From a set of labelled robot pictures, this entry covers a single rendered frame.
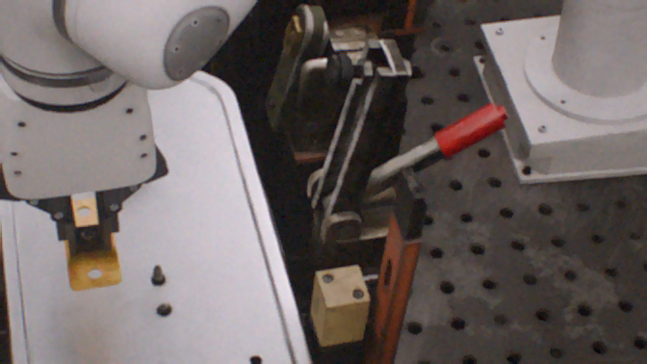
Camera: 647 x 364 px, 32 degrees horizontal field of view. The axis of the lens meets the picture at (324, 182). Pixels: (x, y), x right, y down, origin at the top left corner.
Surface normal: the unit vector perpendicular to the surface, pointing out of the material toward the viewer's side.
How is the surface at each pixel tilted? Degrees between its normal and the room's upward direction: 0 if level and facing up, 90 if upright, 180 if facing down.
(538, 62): 5
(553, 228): 0
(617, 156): 90
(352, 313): 90
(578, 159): 90
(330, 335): 90
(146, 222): 0
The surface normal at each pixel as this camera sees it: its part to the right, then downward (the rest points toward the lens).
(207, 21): 0.72, 0.47
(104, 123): 0.34, 0.73
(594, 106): 0.00, -0.68
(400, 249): -0.97, 0.14
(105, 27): -0.53, 0.30
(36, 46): -0.18, 0.74
